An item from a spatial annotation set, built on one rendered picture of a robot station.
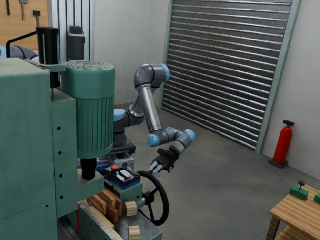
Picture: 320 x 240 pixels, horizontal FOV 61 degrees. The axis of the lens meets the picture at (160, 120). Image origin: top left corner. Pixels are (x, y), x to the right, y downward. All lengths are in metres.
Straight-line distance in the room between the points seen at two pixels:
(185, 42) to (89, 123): 3.86
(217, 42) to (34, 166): 3.71
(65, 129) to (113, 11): 4.14
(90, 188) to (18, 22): 3.43
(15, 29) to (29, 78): 3.54
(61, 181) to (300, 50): 3.24
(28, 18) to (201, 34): 2.48
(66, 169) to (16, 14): 3.49
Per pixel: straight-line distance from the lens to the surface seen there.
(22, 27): 4.32
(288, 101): 3.82
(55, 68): 0.86
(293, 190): 2.31
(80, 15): 1.83
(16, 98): 0.76
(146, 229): 1.15
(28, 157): 0.83
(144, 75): 1.58
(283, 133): 3.73
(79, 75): 0.88
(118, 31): 5.01
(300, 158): 3.92
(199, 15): 4.53
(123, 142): 1.91
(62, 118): 0.88
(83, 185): 1.08
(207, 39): 4.37
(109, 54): 4.96
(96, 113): 0.92
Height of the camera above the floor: 1.69
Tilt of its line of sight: 21 degrees down
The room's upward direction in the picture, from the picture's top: 6 degrees clockwise
